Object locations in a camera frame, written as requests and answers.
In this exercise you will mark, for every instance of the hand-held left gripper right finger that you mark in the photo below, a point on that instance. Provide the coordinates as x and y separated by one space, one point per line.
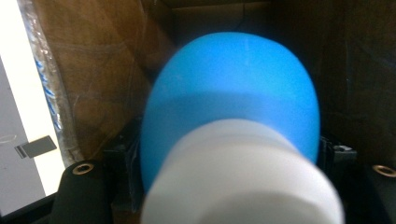
334 161

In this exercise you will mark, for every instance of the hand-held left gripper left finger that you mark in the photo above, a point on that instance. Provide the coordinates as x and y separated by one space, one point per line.
124 174

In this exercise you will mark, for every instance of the cardboard box with dividers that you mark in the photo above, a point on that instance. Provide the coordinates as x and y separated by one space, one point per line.
102 77

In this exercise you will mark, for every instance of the blue bottle with white cap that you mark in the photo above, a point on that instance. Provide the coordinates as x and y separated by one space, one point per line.
236 124

